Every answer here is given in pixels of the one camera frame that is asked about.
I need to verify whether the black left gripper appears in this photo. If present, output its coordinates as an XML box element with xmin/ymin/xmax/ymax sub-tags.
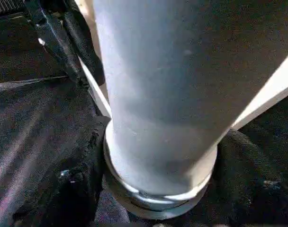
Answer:
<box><xmin>0</xmin><ymin>0</ymin><xmax>106</xmax><ymax>87</ymax></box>

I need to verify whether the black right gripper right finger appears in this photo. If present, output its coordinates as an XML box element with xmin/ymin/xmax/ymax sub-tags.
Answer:
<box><xmin>205</xmin><ymin>129</ymin><xmax>288</xmax><ymax>227</ymax></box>

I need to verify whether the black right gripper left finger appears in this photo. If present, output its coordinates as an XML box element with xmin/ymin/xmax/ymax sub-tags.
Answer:
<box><xmin>13</xmin><ymin>116</ymin><xmax>111</xmax><ymax>227</ymax></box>

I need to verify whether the white plastic table top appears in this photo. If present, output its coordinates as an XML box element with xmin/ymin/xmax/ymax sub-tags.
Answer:
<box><xmin>74</xmin><ymin>0</ymin><xmax>288</xmax><ymax>219</ymax></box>

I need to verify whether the white plastic table leg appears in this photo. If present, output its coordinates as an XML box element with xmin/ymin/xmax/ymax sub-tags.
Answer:
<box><xmin>91</xmin><ymin>0</ymin><xmax>288</xmax><ymax>198</ymax></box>

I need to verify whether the black glossy mat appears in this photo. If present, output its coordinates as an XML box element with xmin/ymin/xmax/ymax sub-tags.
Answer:
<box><xmin>0</xmin><ymin>14</ymin><xmax>288</xmax><ymax>227</ymax></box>

